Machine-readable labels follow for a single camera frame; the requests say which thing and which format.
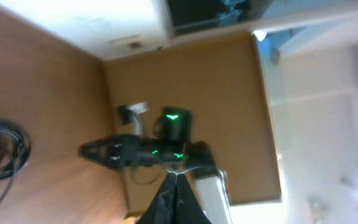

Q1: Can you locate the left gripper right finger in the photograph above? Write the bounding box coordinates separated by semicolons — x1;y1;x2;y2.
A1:
175;174;211;224

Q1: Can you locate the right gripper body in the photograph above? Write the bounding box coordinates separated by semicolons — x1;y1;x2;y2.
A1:
104;134;167;170

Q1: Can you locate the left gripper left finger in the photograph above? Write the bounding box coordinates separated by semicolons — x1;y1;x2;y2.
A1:
136;173;177;224

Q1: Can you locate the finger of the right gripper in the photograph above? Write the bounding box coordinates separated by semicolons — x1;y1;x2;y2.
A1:
78;136;120;156
85;155;123;171

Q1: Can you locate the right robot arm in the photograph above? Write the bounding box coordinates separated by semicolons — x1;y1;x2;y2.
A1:
78;105;226;224

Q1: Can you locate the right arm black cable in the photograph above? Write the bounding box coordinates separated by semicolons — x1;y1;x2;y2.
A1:
131;161;167;186

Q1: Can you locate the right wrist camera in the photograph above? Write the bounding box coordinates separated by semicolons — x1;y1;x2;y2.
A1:
117;101;149;136

